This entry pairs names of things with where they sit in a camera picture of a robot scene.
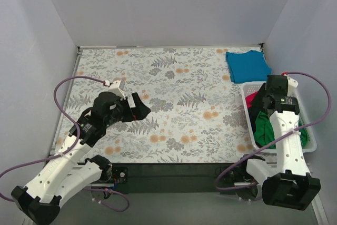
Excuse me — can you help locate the green t shirt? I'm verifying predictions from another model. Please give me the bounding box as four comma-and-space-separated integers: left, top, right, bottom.
253, 111, 310, 148

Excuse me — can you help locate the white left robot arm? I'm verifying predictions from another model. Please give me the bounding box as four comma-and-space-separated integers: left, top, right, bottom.
11, 92, 151, 224

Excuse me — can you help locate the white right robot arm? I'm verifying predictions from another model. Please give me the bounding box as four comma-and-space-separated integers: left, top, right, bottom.
238, 75, 321, 210

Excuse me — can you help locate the black t shirt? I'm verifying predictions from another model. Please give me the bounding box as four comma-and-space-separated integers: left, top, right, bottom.
248, 83, 267, 133

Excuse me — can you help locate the white plastic laundry basket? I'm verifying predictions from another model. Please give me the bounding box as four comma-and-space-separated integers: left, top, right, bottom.
240, 81, 317, 154

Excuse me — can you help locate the red t shirt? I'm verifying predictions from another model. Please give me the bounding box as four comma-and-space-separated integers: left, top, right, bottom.
245, 92, 260, 109

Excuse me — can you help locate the folded blue t shirt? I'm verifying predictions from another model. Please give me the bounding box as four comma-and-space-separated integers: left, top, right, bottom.
225, 50, 272, 84

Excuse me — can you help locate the floral table cloth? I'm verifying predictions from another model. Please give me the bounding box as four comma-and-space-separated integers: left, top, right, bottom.
64, 47, 254, 163

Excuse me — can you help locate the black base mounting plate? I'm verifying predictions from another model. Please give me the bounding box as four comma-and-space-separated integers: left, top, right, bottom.
110, 163, 252, 193

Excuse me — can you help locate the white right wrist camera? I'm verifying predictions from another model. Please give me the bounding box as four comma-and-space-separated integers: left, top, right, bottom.
286, 75, 298, 96

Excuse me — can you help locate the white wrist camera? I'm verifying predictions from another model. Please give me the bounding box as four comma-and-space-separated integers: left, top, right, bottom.
108, 80, 126, 99
286, 75, 298, 96

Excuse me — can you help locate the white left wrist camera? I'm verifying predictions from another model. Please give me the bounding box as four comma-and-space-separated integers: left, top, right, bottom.
108, 80, 126, 99

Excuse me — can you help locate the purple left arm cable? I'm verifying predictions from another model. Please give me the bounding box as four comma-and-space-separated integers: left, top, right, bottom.
0, 76, 130, 212

